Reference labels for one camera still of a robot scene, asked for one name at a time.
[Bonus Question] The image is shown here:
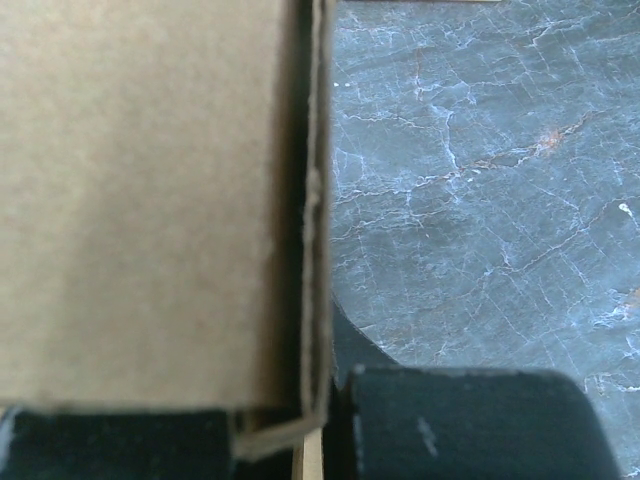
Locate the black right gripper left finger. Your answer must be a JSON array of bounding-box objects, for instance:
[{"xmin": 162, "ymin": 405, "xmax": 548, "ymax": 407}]
[{"xmin": 1, "ymin": 407, "xmax": 235, "ymax": 480}]

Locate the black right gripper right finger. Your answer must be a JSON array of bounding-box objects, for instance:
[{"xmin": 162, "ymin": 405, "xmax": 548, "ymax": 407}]
[{"xmin": 322, "ymin": 303, "xmax": 620, "ymax": 479}]

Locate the brown cardboard box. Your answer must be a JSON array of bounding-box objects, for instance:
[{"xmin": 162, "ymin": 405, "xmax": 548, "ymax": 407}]
[{"xmin": 1, "ymin": 1, "xmax": 333, "ymax": 479}]

